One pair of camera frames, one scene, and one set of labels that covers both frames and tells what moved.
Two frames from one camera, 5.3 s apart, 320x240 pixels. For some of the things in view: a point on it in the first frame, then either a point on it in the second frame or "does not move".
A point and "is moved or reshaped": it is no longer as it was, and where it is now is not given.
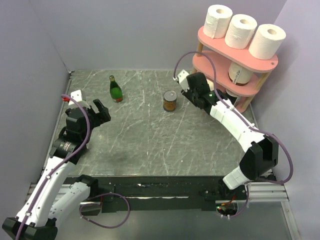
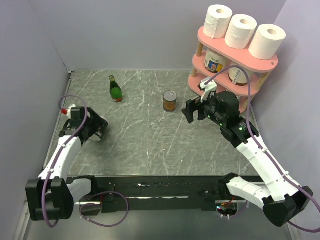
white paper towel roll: [267, 42] does not move
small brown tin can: [170, 98] does not move
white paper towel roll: [240, 31] does not move
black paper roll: [232, 96] is moved or reshaped
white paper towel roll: [217, 23] does not move
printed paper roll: [211, 84] is moved or reshaped
